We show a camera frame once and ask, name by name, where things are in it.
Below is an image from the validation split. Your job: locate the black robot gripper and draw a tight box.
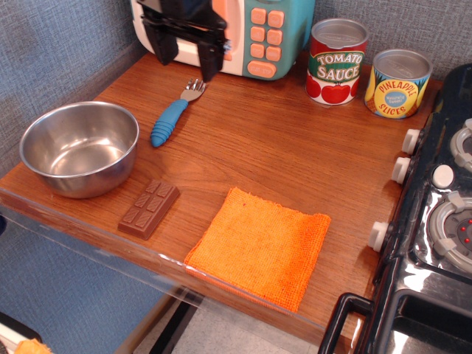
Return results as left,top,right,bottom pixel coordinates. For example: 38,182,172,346
137,1,227,82

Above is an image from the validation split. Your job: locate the blue handled metal fork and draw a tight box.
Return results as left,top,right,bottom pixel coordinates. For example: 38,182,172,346
150,79,207,148

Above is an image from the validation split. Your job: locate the teal toy microwave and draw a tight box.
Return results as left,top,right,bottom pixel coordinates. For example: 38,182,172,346
131,0,315,80

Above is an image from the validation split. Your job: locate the stainless steel bowl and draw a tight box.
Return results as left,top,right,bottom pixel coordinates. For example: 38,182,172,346
19,101,139,199

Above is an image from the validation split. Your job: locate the tomato sauce can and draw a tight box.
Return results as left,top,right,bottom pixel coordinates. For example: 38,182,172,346
305,18,369,105

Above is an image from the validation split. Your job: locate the brown toy chocolate bar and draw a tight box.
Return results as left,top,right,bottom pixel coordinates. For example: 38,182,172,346
118,179,180,240

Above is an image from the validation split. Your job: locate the orange cloth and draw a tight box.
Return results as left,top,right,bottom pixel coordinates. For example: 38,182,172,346
184,187,331,313

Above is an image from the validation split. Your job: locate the pineapple slices can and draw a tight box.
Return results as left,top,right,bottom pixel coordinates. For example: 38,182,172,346
364,49,433,119

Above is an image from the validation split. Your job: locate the white stove knob top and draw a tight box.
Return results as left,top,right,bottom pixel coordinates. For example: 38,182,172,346
402,129,421,155

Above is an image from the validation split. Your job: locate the white stove knob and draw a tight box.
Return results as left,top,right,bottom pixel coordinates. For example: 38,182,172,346
402,129,421,155
368,221,389,252
391,157,411,184

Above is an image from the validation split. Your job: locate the white stove knob middle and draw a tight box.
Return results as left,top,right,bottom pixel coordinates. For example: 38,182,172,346
391,157,411,184

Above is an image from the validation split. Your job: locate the white stove knob bottom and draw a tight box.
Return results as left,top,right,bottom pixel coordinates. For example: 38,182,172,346
368,221,389,252

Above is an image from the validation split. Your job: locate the orange object at corner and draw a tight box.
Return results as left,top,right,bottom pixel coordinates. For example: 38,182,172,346
14,339,52,354

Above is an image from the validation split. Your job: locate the black toy stove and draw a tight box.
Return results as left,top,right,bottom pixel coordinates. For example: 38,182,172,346
319,64,471,353

